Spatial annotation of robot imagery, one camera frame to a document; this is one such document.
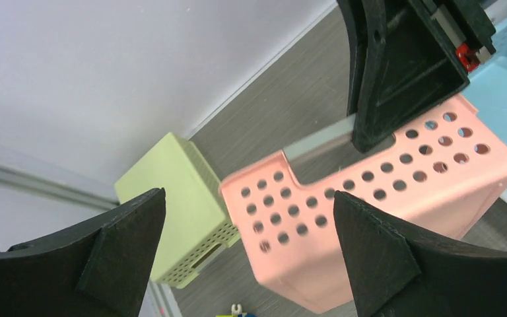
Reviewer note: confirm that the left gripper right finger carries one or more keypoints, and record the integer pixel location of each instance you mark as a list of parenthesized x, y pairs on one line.
[(396, 268)]

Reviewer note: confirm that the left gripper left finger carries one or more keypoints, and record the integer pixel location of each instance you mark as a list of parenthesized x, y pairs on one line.
[(99, 267)]

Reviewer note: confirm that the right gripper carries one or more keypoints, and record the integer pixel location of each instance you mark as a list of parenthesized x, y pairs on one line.
[(407, 57)]

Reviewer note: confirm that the pink perforated basket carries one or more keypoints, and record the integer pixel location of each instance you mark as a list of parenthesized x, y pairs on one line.
[(444, 170)]

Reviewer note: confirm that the pale green perforated basket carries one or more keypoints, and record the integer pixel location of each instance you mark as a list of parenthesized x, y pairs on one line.
[(197, 226)]

